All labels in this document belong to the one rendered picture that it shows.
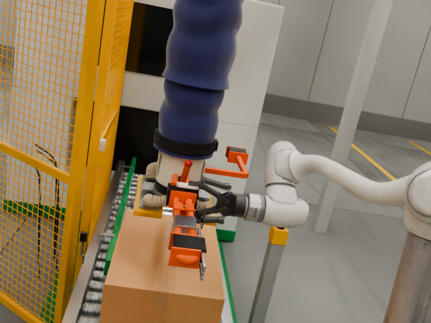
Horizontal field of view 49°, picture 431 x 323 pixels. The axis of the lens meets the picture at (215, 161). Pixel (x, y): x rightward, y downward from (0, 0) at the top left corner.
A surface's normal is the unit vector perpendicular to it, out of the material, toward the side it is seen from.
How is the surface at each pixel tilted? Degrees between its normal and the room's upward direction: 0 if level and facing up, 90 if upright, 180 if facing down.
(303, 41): 90
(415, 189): 80
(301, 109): 90
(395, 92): 90
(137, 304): 90
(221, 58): 98
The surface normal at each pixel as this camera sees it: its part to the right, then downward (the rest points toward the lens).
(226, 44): 0.67, 0.23
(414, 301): -0.36, 0.13
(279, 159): -0.56, -0.37
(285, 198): 0.21, -0.42
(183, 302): 0.06, 0.31
